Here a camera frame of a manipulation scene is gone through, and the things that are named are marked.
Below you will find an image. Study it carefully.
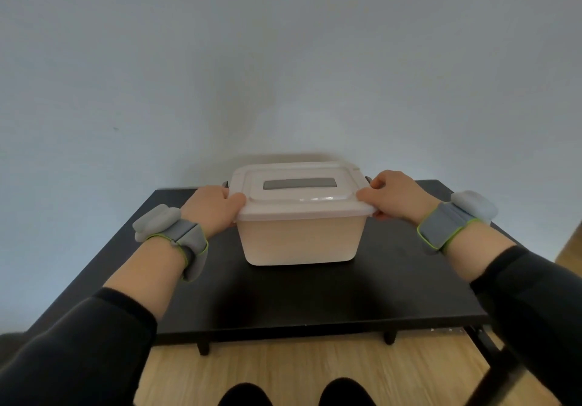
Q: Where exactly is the grey wrist tracker band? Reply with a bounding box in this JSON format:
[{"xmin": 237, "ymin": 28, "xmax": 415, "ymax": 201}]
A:
[
  {"xmin": 132, "ymin": 204, "xmax": 209, "ymax": 282},
  {"xmin": 416, "ymin": 191, "xmax": 498, "ymax": 255}
]

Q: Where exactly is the person's right hand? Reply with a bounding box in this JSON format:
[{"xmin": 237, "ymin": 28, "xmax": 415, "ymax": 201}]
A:
[{"xmin": 356, "ymin": 170, "xmax": 442, "ymax": 227}]

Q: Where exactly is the person's left forearm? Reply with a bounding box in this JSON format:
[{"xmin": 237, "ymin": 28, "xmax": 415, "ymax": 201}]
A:
[{"xmin": 0, "ymin": 234, "xmax": 191, "ymax": 406}]

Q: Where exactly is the person's left hand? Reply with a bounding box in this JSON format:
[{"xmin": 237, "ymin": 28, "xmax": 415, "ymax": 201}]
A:
[{"xmin": 180, "ymin": 186, "xmax": 247, "ymax": 240}]

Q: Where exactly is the white box lid grey handle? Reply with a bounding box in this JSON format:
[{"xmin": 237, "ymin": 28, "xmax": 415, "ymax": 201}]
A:
[{"xmin": 229, "ymin": 161, "xmax": 378, "ymax": 222}]

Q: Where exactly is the white plastic storage box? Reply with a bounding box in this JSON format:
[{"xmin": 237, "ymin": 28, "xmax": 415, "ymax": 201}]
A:
[{"xmin": 222, "ymin": 175, "xmax": 374, "ymax": 266}]

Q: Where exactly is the person's left black shoe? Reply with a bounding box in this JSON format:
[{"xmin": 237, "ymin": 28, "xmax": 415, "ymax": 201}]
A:
[{"xmin": 217, "ymin": 382, "xmax": 274, "ymax": 406}]

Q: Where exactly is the person's right black shoe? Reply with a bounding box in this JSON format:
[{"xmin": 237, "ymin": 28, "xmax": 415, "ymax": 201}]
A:
[{"xmin": 318, "ymin": 377, "xmax": 377, "ymax": 406}]

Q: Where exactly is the person's right forearm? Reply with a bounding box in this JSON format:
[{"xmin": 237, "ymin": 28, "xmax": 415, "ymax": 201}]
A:
[{"xmin": 442, "ymin": 228, "xmax": 582, "ymax": 406}]

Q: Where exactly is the black table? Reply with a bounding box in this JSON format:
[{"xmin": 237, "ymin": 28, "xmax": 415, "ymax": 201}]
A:
[{"xmin": 25, "ymin": 180, "xmax": 553, "ymax": 406}]

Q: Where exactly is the person's black shoe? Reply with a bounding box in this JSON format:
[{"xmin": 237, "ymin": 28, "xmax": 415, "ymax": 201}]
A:
[
  {"xmin": 217, "ymin": 382, "xmax": 274, "ymax": 406},
  {"xmin": 318, "ymin": 377, "xmax": 377, "ymax": 406}
]

